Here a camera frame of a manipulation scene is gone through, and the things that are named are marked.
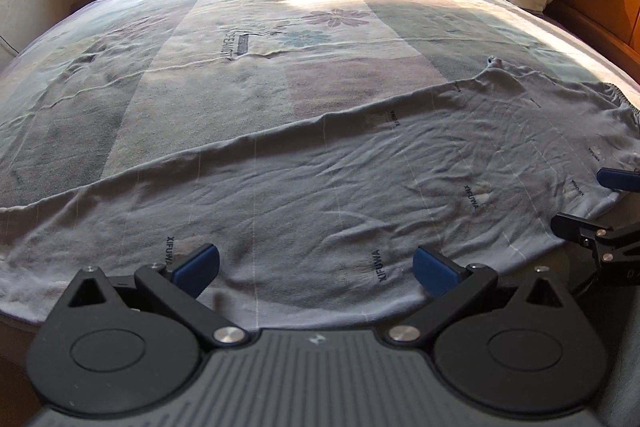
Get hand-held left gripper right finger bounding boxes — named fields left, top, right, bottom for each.
left=385, top=246, right=575, bottom=353

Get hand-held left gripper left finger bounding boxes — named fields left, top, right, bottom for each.
left=67, top=243, right=251, bottom=350

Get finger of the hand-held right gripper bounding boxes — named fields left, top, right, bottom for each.
left=550, top=212, right=622, bottom=252
left=597, top=167, right=640, bottom=192

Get light grey pants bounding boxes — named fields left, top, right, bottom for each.
left=0, top=57, right=640, bottom=330

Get patchwork bed sheet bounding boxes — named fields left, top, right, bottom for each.
left=0, top=0, right=640, bottom=338

